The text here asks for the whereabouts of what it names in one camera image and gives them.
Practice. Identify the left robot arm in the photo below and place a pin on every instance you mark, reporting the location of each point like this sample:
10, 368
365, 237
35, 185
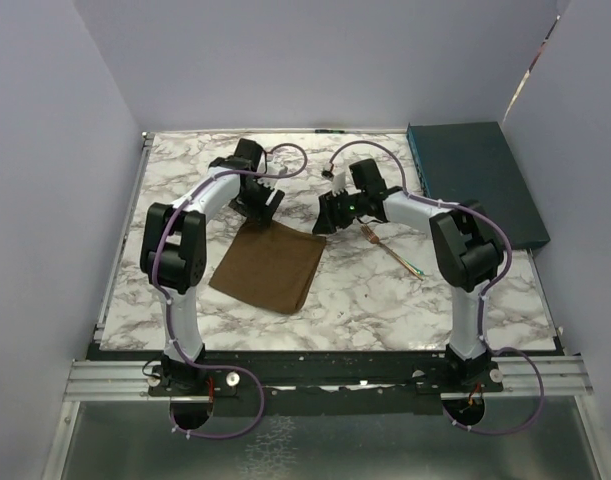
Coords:
174, 248

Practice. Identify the dark teal flat box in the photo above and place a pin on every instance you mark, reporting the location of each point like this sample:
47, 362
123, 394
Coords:
473, 161

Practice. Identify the aluminium rail frame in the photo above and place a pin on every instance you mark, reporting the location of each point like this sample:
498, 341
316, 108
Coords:
553, 376

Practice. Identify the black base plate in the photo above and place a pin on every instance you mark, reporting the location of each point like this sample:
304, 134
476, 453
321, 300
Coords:
312, 383

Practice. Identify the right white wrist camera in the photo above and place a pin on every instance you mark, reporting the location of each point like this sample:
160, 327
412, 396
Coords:
338, 182

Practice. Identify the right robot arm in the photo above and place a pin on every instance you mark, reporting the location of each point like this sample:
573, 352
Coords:
468, 251

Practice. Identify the copper iridescent fork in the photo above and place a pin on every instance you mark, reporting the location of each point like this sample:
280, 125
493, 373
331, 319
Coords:
371, 236

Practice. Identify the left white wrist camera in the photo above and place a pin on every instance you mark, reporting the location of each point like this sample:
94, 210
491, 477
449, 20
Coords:
273, 175

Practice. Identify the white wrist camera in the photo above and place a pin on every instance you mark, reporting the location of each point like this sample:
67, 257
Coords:
273, 175
338, 182

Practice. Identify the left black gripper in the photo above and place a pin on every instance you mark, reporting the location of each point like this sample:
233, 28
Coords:
261, 213

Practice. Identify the brown cloth napkin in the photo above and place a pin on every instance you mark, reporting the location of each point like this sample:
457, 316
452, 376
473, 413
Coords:
269, 267

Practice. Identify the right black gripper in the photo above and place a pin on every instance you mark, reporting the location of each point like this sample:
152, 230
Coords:
329, 216

